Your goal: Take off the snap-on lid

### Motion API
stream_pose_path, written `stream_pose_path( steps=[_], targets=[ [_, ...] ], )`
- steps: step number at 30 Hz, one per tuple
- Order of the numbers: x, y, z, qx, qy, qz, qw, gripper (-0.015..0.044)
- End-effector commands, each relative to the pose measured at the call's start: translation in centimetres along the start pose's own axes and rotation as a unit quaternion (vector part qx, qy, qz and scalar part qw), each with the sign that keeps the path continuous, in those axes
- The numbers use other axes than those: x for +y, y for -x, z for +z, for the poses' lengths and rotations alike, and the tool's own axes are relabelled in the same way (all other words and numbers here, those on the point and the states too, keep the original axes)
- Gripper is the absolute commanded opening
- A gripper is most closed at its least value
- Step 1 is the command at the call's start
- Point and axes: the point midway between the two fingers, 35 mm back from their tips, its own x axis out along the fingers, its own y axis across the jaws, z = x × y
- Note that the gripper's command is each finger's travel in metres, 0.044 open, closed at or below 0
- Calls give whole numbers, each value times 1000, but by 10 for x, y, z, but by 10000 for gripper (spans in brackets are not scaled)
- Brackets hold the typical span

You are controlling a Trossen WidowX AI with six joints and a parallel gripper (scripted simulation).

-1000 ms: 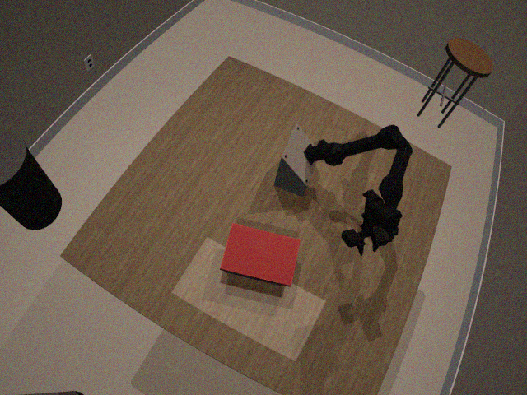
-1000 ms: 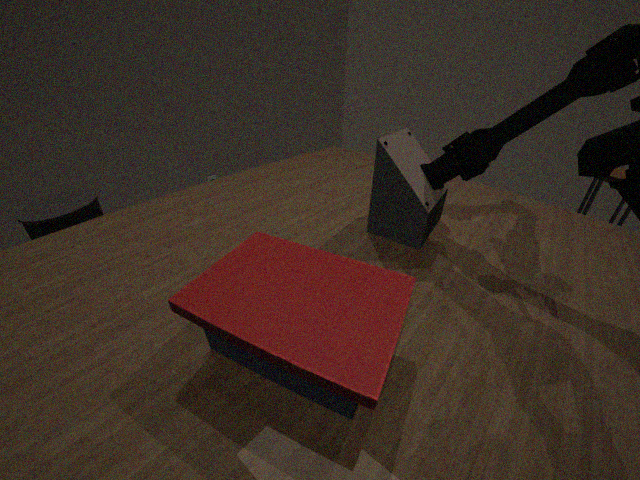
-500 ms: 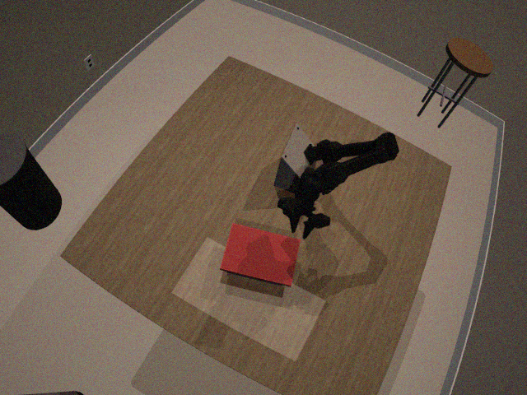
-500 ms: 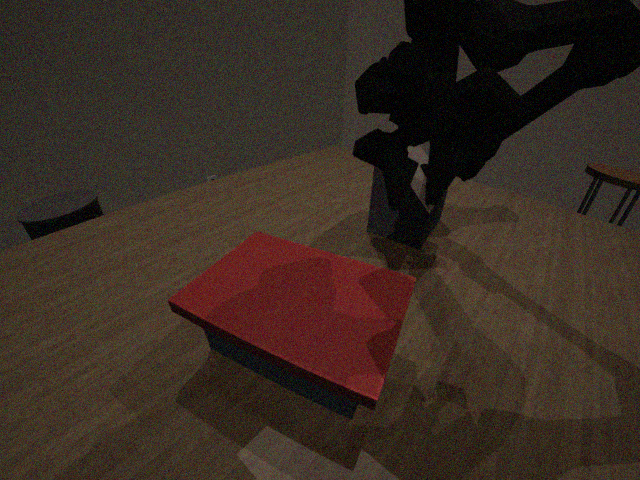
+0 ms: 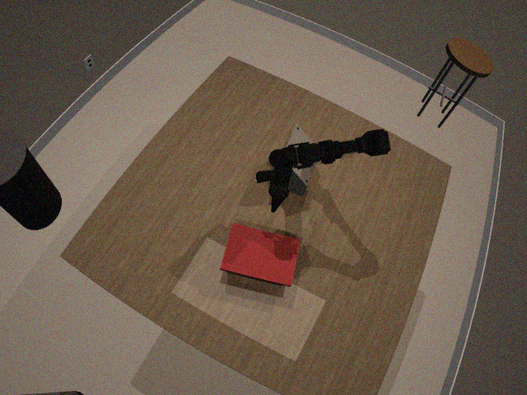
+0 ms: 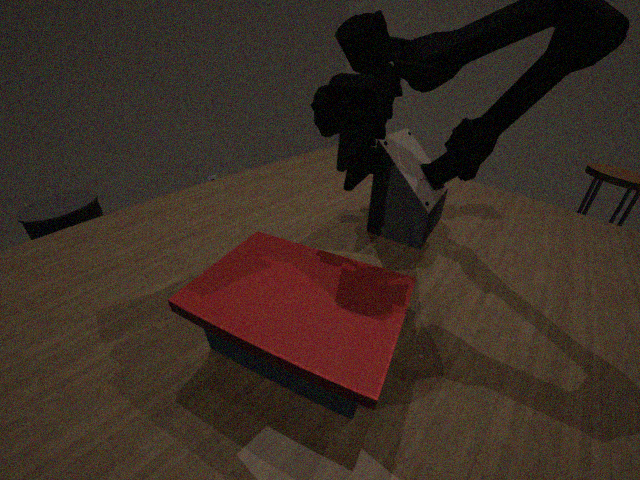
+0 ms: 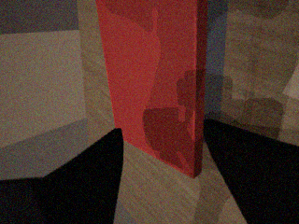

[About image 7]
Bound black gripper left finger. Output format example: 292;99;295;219
0;128;123;224

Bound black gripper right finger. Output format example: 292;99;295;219
204;119;299;224

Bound dark red box lid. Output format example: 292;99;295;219
95;0;208;179

